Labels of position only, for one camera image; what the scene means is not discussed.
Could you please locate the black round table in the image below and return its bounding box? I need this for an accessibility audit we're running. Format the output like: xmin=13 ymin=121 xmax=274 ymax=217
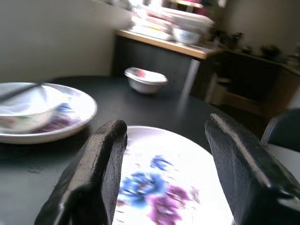
xmin=0 ymin=75 xmax=266 ymax=225

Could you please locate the dark chair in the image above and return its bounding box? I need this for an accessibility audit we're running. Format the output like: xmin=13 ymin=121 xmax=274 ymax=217
xmin=259 ymin=108 xmax=300 ymax=179

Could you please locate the small white floral bowl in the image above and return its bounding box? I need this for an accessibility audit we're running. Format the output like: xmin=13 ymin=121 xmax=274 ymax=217
xmin=124 ymin=67 xmax=168 ymax=95

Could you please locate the white floral plate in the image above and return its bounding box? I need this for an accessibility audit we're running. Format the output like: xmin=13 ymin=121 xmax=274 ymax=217
xmin=112 ymin=125 xmax=235 ymax=225
xmin=0 ymin=82 xmax=98 ymax=145

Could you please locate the dark wooden sideboard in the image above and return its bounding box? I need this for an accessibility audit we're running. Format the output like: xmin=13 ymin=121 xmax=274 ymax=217
xmin=208 ymin=49 xmax=300 ymax=120

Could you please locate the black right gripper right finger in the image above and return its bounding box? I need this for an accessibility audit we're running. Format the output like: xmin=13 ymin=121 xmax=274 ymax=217
xmin=204 ymin=113 xmax=300 ymax=225

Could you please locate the dark chopstick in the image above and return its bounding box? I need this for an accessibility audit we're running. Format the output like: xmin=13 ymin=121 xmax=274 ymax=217
xmin=0 ymin=81 xmax=51 ymax=103
xmin=0 ymin=82 xmax=51 ymax=104

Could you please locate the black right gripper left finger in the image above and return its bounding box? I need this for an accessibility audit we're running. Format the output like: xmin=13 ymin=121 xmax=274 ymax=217
xmin=34 ymin=120 xmax=128 ymax=225

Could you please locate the white bowl blue print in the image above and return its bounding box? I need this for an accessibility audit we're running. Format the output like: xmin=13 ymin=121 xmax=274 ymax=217
xmin=172 ymin=26 xmax=203 ymax=46

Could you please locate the stack of white dishes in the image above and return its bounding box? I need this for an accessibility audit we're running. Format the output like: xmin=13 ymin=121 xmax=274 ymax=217
xmin=127 ymin=0 xmax=215 ymax=43

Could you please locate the dark cabinet with wooden top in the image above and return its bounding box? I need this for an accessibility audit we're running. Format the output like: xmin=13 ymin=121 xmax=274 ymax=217
xmin=112 ymin=29 xmax=224 ymax=99

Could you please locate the white bin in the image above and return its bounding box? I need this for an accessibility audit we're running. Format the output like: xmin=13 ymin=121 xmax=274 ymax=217
xmin=209 ymin=76 xmax=233 ymax=106

